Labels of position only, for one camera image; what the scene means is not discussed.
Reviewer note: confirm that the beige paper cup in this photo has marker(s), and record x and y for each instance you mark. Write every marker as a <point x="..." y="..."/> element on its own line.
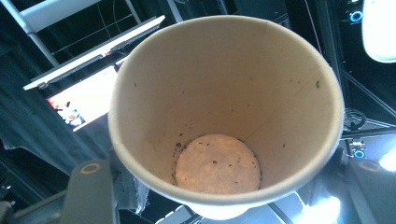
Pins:
<point x="224" y="109"/>

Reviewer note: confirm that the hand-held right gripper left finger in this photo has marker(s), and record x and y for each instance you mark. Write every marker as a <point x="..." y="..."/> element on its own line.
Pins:
<point x="129" y="189"/>

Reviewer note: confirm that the white metal frame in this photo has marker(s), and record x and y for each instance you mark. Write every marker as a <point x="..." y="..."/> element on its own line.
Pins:
<point x="46" y="15"/>

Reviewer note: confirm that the black metal stand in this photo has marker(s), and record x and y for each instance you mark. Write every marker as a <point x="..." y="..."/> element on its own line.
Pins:
<point x="370" y="93"/>

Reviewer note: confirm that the lit monitor screen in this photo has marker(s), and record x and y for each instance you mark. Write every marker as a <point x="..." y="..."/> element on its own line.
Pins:
<point x="87" y="99"/>

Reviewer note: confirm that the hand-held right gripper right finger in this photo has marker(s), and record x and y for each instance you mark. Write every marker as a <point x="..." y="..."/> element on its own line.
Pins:
<point x="340" y="161"/>

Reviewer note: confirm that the computer monitor screen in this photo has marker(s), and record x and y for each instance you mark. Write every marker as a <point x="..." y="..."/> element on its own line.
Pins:
<point x="93" y="54"/>

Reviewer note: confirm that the white studio lamp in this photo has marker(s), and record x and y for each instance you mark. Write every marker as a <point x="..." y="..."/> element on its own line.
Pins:
<point x="379" y="29"/>

